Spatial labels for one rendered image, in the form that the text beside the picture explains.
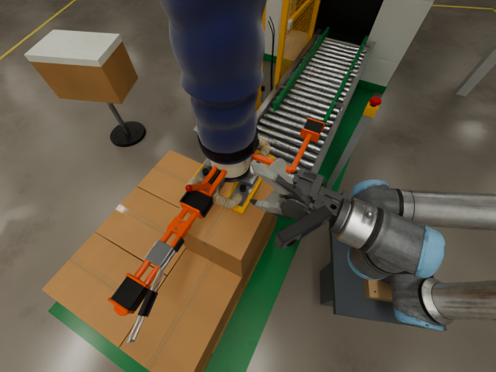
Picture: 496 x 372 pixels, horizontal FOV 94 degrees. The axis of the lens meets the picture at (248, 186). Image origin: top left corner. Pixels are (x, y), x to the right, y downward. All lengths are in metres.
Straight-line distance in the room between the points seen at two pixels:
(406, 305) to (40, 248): 2.66
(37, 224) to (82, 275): 1.23
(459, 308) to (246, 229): 0.79
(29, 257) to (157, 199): 1.35
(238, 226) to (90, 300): 0.97
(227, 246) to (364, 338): 1.38
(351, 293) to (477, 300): 0.52
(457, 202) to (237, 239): 0.80
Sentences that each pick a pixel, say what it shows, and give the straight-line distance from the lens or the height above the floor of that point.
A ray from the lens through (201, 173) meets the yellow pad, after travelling 1.08.
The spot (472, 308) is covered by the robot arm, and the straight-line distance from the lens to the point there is 1.04.
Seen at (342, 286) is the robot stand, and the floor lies 0.75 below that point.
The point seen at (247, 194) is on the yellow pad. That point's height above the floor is 1.13.
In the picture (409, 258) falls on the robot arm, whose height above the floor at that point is 1.60.
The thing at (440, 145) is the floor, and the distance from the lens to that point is 3.47.
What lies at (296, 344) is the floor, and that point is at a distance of 2.03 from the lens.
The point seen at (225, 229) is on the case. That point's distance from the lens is 1.14.
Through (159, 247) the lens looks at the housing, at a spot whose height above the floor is 1.25.
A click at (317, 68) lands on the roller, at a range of 2.92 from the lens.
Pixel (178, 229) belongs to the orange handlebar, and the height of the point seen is 1.25.
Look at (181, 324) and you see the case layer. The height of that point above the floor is 0.54.
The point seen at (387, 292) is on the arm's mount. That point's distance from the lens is 1.37.
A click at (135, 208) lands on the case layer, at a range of 1.81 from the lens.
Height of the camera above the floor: 2.00
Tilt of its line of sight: 58 degrees down
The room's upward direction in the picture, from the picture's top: straight up
